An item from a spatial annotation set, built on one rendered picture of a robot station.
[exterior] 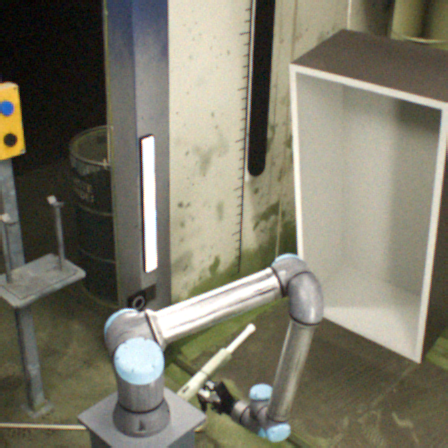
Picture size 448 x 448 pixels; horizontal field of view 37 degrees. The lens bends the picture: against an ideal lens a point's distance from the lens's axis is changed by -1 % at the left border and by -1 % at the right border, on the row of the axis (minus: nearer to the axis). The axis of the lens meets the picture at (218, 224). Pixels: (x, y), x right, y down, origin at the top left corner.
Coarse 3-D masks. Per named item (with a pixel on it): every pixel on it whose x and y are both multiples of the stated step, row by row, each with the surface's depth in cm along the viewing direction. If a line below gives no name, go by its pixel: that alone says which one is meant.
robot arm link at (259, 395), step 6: (252, 390) 259; (258, 390) 259; (264, 390) 259; (270, 390) 259; (252, 396) 257; (258, 396) 255; (264, 396) 255; (252, 402) 258; (258, 402) 256; (264, 402) 254; (252, 408) 259; (258, 408) 254; (252, 414) 261
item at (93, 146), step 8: (104, 128) 385; (80, 136) 374; (88, 136) 376; (96, 136) 377; (104, 136) 377; (80, 144) 365; (88, 144) 367; (96, 144) 367; (104, 144) 367; (80, 152) 356; (88, 152) 357; (96, 152) 357; (104, 152) 357; (96, 160) 348
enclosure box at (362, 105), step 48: (336, 48) 242; (384, 48) 238; (432, 48) 234; (336, 96) 269; (384, 96) 260; (432, 96) 207; (336, 144) 283; (384, 144) 272; (432, 144) 257; (336, 192) 299; (384, 192) 286; (432, 192) 269; (336, 240) 316; (384, 240) 302; (432, 240) 236; (336, 288) 316; (384, 288) 312; (432, 288) 253; (384, 336) 290; (432, 336) 277
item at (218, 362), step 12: (240, 336) 296; (228, 348) 291; (216, 360) 285; (228, 360) 290; (204, 372) 281; (216, 372) 285; (192, 384) 277; (204, 384) 280; (180, 396) 273; (192, 396) 276; (204, 408) 290
